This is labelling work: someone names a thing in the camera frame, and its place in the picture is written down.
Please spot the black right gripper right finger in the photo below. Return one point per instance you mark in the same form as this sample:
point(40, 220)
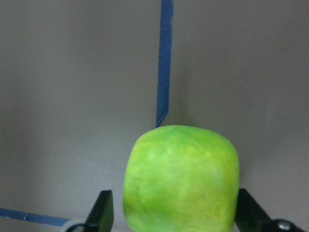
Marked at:
point(250, 216)

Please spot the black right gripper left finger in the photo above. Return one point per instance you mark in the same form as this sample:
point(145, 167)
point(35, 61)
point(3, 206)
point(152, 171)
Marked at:
point(100, 218)

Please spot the green apple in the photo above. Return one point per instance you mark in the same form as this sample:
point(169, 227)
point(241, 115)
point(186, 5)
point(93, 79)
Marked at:
point(181, 179)

